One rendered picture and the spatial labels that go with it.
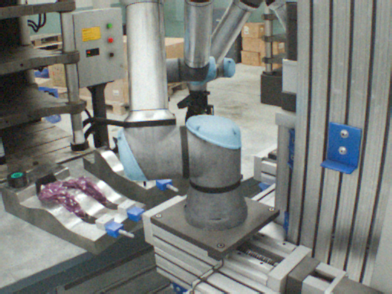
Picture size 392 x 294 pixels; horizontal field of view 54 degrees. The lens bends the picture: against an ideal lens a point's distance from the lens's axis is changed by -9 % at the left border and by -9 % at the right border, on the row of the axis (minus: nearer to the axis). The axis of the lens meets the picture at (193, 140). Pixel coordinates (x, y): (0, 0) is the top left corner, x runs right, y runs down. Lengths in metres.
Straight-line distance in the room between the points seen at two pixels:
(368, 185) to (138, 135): 0.49
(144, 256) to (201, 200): 0.69
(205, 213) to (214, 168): 0.11
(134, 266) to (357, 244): 0.87
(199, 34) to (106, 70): 1.24
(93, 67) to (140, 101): 1.36
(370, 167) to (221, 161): 0.32
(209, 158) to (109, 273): 0.77
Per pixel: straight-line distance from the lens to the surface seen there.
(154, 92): 0.88
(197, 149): 0.87
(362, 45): 0.83
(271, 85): 5.49
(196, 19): 1.05
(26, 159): 2.17
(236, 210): 0.94
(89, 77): 2.22
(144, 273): 1.63
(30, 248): 1.40
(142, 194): 1.49
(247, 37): 8.25
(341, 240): 0.99
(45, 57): 2.03
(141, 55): 0.89
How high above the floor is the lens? 1.55
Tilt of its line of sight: 21 degrees down
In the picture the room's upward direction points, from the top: 2 degrees counter-clockwise
